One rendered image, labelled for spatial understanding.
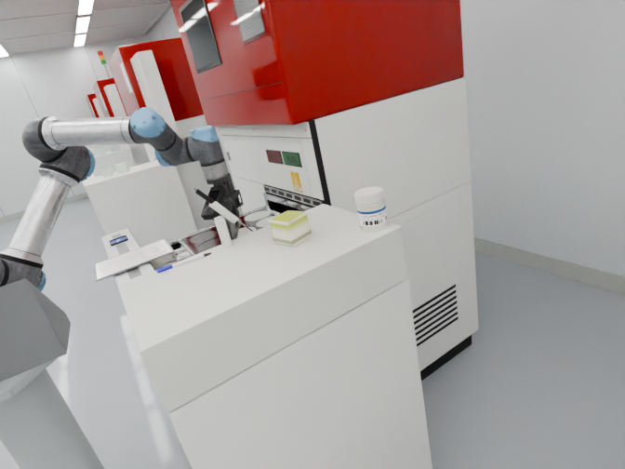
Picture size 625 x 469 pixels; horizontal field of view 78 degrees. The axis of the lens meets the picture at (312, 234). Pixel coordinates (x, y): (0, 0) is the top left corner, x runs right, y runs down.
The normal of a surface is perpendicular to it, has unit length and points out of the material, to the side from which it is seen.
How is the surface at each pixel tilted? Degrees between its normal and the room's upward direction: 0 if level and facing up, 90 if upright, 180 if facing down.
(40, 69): 90
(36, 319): 90
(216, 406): 90
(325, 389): 90
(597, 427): 0
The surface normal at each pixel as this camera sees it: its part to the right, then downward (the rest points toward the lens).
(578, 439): -0.20, -0.91
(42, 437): 0.73, 0.11
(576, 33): -0.83, 0.36
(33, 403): 0.87, 0.00
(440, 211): 0.52, 0.22
